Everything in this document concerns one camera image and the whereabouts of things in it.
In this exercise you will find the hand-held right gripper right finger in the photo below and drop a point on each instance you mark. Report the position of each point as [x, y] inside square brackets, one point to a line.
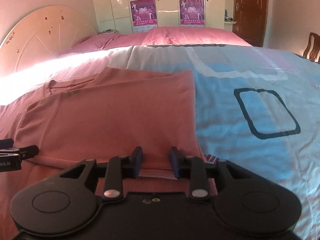
[175, 161]

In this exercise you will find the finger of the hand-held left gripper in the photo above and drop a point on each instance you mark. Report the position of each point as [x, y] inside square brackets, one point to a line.
[5, 143]
[29, 152]

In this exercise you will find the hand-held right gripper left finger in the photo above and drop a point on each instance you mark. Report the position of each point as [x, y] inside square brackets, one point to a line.
[137, 161]

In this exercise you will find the pink ribbed shirt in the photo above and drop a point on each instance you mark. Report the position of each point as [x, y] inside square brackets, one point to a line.
[112, 120]

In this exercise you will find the light blue patterned quilt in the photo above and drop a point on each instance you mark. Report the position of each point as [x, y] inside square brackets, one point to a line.
[250, 85]

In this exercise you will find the cream round headboard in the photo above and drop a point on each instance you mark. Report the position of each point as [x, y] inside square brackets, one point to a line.
[42, 37]

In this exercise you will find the pink pillow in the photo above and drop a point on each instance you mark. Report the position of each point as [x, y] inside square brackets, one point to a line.
[97, 41]

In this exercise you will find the pink bedspread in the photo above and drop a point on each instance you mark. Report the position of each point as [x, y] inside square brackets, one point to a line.
[195, 36]

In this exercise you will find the cream corner shelf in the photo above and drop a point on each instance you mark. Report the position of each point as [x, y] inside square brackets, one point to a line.
[230, 21]

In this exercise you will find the cream glossy wardrobe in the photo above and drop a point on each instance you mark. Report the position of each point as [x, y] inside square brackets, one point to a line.
[166, 2]

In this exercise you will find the brown wooden door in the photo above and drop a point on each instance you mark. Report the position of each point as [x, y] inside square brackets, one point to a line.
[251, 10]

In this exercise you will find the wooden chair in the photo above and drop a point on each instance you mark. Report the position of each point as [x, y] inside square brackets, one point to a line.
[312, 47]

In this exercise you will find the purple wall calendar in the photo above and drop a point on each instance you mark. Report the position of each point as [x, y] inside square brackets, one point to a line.
[192, 11]
[143, 12]

